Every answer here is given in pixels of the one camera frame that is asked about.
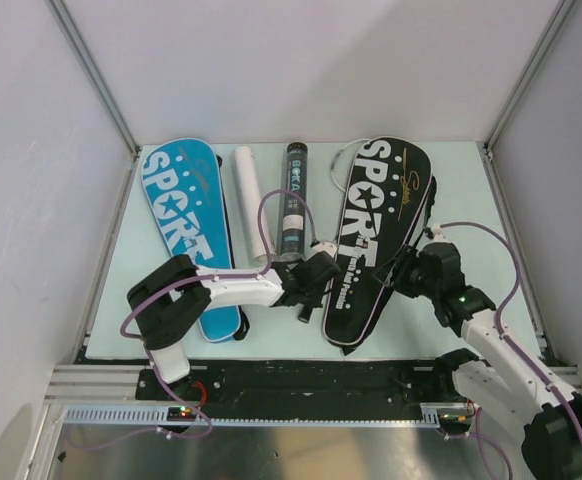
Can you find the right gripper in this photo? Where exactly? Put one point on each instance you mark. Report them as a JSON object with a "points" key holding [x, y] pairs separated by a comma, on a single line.
{"points": [[389, 276]]}

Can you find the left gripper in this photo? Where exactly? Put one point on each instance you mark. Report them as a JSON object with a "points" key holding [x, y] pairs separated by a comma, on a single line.
{"points": [[315, 302]]}

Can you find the black shuttlecock tube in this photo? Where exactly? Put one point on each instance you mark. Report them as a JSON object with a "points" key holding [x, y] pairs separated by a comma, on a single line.
{"points": [[291, 238]]}

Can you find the black racket cover front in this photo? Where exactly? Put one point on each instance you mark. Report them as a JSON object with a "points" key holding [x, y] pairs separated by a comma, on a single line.
{"points": [[388, 199]]}

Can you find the white shuttlecock tube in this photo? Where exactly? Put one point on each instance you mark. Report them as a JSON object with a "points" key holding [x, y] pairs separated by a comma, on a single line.
{"points": [[259, 238]]}

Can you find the blue racket cover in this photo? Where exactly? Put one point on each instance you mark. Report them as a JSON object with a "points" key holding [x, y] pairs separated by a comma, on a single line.
{"points": [[182, 183]]}

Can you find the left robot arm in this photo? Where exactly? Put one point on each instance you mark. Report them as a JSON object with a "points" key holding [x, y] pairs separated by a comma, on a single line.
{"points": [[169, 301]]}

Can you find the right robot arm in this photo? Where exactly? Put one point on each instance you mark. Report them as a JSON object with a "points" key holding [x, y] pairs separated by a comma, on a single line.
{"points": [[539, 409]]}

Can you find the light green table mat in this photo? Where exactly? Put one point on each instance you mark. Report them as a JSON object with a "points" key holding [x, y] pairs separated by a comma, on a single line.
{"points": [[407, 329]]}

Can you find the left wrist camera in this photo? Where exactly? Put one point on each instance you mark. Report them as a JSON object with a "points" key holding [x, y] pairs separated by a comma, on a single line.
{"points": [[327, 247]]}

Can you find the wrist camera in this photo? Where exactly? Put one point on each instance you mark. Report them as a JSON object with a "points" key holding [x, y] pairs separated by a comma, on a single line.
{"points": [[435, 234], [327, 247]]}

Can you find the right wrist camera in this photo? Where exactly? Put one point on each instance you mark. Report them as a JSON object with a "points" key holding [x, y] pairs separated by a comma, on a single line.
{"points": [[435, 234]]}

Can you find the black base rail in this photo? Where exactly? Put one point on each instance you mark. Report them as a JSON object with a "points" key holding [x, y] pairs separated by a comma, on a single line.
{"points": [[269, 393]]}

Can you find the right aluminium frame post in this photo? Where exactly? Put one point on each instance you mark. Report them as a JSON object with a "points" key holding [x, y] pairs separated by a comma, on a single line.
{"points": [[540, 53]]}

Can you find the aluminium frame post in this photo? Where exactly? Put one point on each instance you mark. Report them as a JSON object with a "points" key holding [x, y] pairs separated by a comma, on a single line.
{"points": [[87, 61], [540, 53]]}

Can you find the left aluminium frame post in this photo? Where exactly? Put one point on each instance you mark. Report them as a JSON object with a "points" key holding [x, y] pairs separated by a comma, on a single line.
{"points": [[87, 61]]}

